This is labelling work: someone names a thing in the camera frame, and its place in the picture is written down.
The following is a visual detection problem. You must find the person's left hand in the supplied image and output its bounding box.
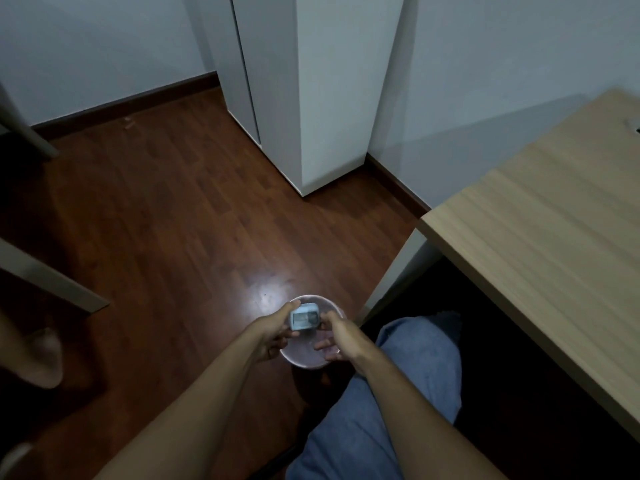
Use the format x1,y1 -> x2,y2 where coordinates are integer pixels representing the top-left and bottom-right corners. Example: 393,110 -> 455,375
248,301 -> 302,364

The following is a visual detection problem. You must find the person's right hand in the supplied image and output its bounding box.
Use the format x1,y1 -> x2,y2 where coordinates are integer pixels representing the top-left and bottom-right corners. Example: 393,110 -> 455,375
313,311 -> 375,366

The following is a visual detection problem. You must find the small light blue box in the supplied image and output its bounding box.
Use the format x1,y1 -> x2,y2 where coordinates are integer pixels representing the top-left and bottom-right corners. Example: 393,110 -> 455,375
289,303 -> 321,331

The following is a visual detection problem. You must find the person's right forearm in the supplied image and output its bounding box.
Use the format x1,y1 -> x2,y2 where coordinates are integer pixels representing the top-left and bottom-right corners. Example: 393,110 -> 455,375
357,345 -> 508,480

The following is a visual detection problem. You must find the person's left forearm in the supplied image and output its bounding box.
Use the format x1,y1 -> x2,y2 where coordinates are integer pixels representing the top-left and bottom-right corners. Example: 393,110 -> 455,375
94,327 -> 265,480

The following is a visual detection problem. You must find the round clear plastic container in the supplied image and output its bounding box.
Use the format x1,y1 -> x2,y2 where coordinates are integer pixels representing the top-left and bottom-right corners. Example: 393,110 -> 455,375
278,295 -> 348,370

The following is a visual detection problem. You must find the person's blue jeans leg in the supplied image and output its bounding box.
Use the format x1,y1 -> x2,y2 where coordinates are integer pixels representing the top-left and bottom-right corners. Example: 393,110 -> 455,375
285,311 -> 464,480

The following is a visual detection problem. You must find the white wardrobe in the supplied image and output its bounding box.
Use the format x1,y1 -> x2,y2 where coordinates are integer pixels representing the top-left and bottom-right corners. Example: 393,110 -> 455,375
182,0 -> 407,198

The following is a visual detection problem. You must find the light wooden desk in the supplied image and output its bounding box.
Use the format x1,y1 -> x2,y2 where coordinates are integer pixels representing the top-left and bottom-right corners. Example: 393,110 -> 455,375
356,87 -> 640,444

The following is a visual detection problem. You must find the grey furniture board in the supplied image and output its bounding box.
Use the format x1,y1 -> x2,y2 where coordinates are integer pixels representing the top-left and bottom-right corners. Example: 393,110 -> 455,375
0,84 -> 60,161
0,238 -> 111,316

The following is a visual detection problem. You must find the dark brown baseboard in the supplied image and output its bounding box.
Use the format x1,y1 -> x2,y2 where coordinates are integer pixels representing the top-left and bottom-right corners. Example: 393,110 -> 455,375
31,71 -> 221,141

